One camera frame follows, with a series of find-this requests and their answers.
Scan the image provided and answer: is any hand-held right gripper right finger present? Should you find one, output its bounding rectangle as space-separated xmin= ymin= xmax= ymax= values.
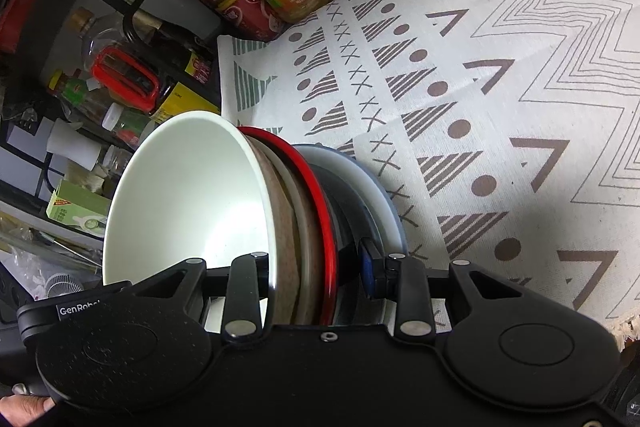
xmin=360 ymin=238 xmax=537 ymax=341

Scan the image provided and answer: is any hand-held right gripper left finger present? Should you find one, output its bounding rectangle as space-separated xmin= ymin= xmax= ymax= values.
xmin=132 ymin=252 xmax=273 ymax=343

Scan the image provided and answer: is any pale blue plate rolling-pin print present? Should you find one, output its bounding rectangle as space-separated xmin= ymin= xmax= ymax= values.
xmin=320 ymin=154 xmax=407 ymax=259

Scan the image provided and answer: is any red rimmed bowl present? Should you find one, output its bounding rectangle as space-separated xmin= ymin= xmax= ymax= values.
xmin=237 ymin=126 xmax=362 ymax=325

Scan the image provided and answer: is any large pale green bowl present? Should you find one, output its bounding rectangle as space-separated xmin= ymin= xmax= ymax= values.
xmin=101 ymin=111 xmax=303 ymax=325

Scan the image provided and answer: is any pale blue plate crossed-utensils print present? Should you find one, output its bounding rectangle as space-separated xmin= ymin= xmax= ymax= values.
xmin=292 ymin=144 xmax=401 ymax=258

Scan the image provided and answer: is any person's left hand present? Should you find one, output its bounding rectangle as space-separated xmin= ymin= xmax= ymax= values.
xmin=0 ymin=394 xmax=56 ymax=427

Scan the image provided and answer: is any white round grille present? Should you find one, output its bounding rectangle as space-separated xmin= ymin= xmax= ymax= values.
xmin=37 ymin=272 xmax=84 ymax=304

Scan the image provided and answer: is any green cardboard box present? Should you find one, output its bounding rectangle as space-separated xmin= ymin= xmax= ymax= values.
xmin=46 ymin=179 xmax=114 ymax=238

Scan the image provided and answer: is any white plastic cup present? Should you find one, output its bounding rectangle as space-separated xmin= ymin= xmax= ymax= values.
xmin=45 ymin=118 xmax=104 ymax=170

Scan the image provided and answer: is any patterned beige table mat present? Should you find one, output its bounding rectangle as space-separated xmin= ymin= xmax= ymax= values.
xmin=217 ymin=0 xmax=640 ymax=350

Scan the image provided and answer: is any small white-capped green label bottle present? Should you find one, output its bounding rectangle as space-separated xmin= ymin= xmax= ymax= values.
xmin=102 ymin=103 xmax=157 ymax=148

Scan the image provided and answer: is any yellow-capped green label bottle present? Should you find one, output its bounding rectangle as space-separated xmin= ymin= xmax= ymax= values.
xmin=47 ymin=69 xmax=117 ymax=118

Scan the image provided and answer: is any dark sauce bottle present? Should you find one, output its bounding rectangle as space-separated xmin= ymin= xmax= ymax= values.
xmin=127 ymin=9 xmax=216 ymax=86

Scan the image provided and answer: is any clear bottle brown cap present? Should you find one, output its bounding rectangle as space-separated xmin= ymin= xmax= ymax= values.
xmin=67 ymin=7 xmax=151 ymax=75

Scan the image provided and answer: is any soy sauce jug red handle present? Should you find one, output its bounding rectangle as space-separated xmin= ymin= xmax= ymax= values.
xmin=91 ymin=46 xmax=221 ymax=124

